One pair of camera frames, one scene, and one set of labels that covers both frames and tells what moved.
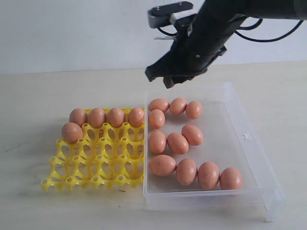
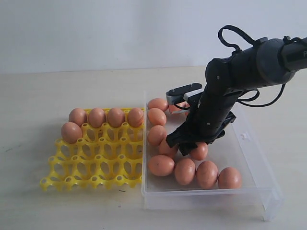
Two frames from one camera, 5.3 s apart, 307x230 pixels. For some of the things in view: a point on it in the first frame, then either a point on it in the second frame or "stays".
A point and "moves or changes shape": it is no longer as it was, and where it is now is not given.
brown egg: x=78 y=116 stays
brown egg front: x=208 y=174 stays
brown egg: x=116 y=117 stays
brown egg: x=136 y=117 stays
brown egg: x=96 y=117 stays
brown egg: x=71 y=132 stays
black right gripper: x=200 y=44 to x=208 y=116
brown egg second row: x=192 y=134 moves or changes shape
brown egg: x=177 y=143 moves or changes shape
